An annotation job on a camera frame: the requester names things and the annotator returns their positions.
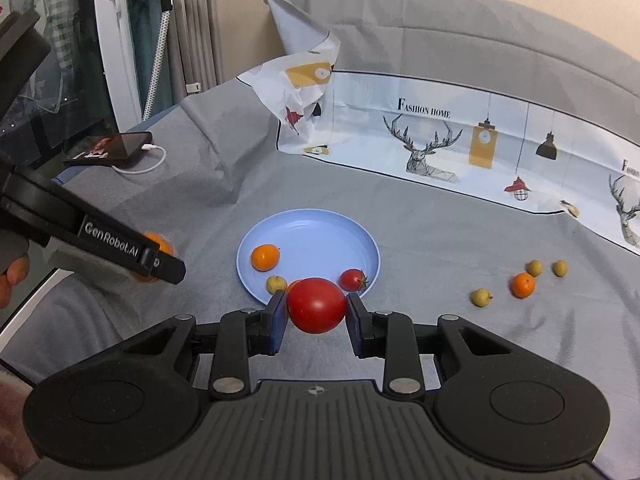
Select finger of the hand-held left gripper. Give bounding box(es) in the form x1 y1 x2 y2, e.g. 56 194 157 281
141 245 187 285

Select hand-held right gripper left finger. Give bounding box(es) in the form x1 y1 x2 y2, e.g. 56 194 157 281
107 291 289 401

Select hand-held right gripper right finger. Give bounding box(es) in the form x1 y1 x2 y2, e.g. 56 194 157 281
346 292 528 404

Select red tomato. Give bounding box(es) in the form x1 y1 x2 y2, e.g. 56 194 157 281
339 268 370 292
286 277 348 335

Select light blue plate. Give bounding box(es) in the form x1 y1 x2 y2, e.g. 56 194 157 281
236 209 381 307

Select person's left hand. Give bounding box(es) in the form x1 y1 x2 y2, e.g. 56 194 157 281
0 255 30 309

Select black smartphone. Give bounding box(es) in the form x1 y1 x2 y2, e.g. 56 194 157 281
62 131 153 168

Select green plaid shirt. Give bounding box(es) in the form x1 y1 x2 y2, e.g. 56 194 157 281
37 0 83 71

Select teal curtain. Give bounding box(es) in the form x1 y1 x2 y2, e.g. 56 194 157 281
125 0 166 111

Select white deer print cloth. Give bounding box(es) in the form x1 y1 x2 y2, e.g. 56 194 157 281
236 0 640 256

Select pinkish fuzzy cloth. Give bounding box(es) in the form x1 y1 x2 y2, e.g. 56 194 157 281
0 360 38 480

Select grey curtain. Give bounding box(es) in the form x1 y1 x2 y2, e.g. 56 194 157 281
170 0 223 96

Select grey quilt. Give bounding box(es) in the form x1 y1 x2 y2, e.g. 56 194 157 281
280 0 640 161

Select white charging cable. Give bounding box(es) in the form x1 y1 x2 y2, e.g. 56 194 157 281
112 144 167 176

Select white door frame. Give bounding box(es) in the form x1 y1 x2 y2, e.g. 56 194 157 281
87 0 146 126

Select checkered pole with black handle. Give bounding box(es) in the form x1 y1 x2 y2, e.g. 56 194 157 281
141 0 177 121

